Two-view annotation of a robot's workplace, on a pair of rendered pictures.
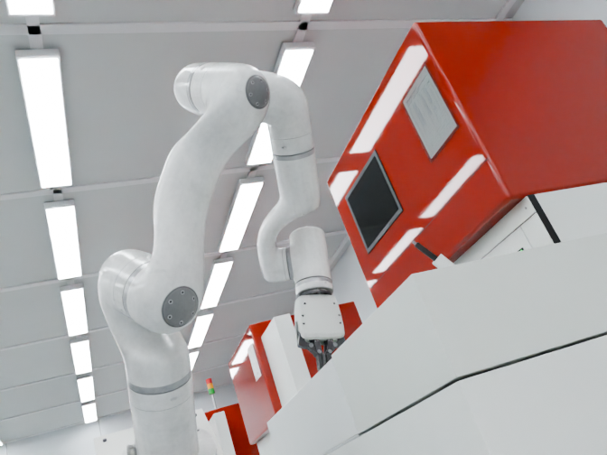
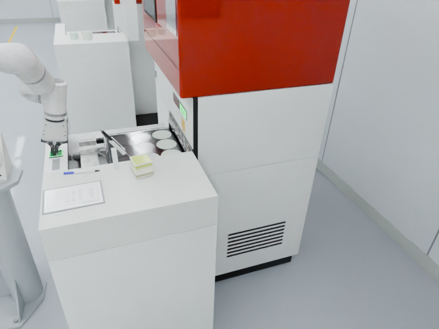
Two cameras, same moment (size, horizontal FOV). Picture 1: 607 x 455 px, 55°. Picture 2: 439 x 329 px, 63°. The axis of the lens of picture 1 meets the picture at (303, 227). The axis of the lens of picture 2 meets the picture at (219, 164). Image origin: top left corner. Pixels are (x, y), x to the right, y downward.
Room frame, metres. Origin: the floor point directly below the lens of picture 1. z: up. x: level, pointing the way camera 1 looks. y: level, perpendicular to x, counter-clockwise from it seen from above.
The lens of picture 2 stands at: (-0.07, -0.75, 1.80)
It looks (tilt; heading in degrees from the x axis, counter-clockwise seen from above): 32 degrees down; 4
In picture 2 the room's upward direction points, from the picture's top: 2 degrees clockwise
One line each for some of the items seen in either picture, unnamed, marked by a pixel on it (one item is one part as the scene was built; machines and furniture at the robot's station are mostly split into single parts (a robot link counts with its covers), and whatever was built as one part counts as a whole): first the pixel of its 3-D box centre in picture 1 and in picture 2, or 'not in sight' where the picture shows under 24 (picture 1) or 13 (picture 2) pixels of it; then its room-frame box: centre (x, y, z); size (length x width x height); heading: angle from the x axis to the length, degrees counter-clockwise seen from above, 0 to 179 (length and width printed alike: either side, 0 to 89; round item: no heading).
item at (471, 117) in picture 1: (487, 174); (231, 2); (1.84, -0.65, 1.52); 0.81 x 0.75 x 0.60; 25
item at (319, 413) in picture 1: (322, 421); (59, 154); (1.34, 0.11, 0.89); 0.55 x 0.09 x 0.14; 25
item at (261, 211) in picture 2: not in sight; (227, 187); (1.85, -0.68, 0.41); 0.82 x 0.70 x 0.82; 25
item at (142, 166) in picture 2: not in sight; (141, 166); (1.13, -0.36, 1.00); 0.07 x 0.07 x 0.07; 33
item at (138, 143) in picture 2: not in sight; (145, 147); (1.45, -0.28, 0.90); 0.34 x 0.34 x 0.01; 25
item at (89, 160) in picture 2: not in sight; (90, 162); (1.32, -0.05, 0.87); 0.36 x 0.08 x 0.03; 25
